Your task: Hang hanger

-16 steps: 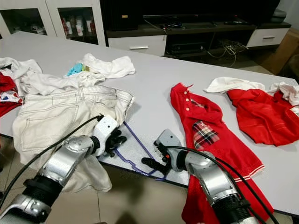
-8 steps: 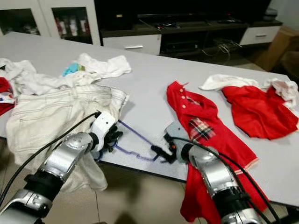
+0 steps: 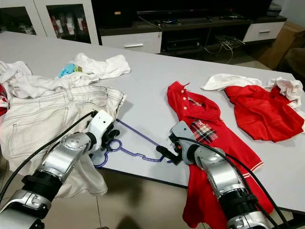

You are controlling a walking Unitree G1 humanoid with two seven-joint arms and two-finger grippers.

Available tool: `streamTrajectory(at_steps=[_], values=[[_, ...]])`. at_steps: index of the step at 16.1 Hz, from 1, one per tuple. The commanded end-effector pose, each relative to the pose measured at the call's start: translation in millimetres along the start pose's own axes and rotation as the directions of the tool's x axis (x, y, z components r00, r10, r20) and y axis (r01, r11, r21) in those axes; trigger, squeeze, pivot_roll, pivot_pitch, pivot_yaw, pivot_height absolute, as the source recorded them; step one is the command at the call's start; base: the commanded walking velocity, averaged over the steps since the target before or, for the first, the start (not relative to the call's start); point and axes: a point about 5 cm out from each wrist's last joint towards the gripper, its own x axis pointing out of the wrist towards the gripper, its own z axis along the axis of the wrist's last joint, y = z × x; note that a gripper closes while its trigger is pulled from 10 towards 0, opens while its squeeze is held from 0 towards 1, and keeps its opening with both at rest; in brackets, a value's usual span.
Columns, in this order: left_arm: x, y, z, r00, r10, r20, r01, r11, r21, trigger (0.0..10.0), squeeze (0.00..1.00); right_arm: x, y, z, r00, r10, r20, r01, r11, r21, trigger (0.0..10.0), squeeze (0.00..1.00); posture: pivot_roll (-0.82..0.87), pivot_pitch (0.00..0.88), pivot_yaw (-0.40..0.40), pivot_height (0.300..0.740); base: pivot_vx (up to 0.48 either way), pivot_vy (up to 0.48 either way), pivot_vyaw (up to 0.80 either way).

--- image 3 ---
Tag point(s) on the red white bottle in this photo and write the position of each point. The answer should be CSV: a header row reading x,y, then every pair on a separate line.
x,y
82,25

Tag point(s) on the purple plastic hanger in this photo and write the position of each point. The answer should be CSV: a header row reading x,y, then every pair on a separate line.
x,y
138,153

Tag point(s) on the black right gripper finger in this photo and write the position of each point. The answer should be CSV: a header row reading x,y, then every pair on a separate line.
x,y
168,160
166,151

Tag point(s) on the white glass-door cabinet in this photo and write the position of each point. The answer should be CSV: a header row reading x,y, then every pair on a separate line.
x,y
43,14

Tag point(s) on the cream jeans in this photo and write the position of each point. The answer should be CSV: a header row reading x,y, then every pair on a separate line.
x,y
43,124

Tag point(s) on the black set-top box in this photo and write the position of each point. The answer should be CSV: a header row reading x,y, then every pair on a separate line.
x,y
181,44

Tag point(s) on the wooden TV stand white drawer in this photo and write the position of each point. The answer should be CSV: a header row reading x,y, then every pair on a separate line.
x,y
133,43

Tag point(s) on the red t-shirt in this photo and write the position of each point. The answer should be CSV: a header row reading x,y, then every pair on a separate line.
x,y
3,102

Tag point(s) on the black television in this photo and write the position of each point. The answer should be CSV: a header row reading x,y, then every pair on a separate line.
x,y
205,7

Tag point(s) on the red polo shirt plaid patch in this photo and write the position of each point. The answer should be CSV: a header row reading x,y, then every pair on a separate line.
x,y
200,200

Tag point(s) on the brown chair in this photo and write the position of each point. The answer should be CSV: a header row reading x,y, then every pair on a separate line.
x,y
296,62

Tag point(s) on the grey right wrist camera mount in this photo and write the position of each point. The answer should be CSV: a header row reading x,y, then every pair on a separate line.
x,y
182,133

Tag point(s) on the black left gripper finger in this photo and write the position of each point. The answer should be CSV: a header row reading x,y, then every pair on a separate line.
x,y
116,129
113,146

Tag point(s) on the white round device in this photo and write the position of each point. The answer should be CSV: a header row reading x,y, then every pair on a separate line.
x,y
274,7

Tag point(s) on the red knit garment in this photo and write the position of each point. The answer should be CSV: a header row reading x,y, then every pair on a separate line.
x,y
262,114

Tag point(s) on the cardboard box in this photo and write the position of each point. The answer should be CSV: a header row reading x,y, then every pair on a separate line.
x,y
279,45

